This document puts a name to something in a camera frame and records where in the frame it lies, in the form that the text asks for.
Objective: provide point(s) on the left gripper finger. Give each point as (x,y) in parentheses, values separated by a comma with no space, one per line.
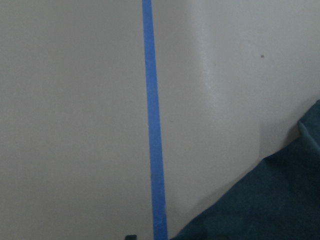
(131,237)

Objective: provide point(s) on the black printed t-shirt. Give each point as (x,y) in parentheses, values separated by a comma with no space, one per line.
(278,200)

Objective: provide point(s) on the blue tape grid lines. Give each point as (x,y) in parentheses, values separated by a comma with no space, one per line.
(157,178)

